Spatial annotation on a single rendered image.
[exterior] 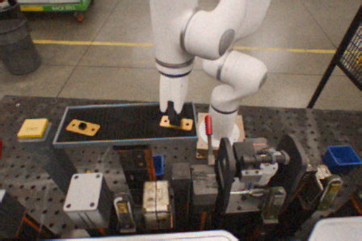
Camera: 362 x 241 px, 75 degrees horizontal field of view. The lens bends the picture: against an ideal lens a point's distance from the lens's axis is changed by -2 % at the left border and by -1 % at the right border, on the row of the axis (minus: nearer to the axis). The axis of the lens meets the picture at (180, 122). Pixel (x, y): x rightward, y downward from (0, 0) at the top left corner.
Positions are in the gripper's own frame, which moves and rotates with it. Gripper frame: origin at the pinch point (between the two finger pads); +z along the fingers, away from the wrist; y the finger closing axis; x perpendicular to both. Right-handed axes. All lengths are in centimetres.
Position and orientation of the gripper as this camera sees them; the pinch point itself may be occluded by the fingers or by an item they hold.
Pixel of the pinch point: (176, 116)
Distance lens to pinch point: 62.5
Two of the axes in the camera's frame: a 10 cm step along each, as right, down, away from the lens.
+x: 9.8, 1.5, -1.4
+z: 0.0, 6.8, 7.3
